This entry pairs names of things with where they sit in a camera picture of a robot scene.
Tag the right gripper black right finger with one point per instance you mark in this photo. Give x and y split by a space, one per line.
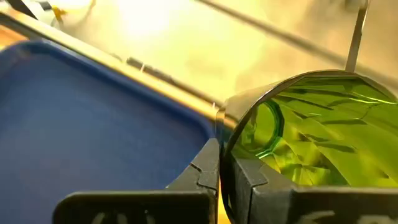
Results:
311 205

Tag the green translucent plastic cup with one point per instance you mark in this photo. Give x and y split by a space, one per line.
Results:
326 130

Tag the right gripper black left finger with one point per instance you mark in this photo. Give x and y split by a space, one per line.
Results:
186 202

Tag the blue plastic tray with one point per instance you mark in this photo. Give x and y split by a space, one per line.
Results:
93 124

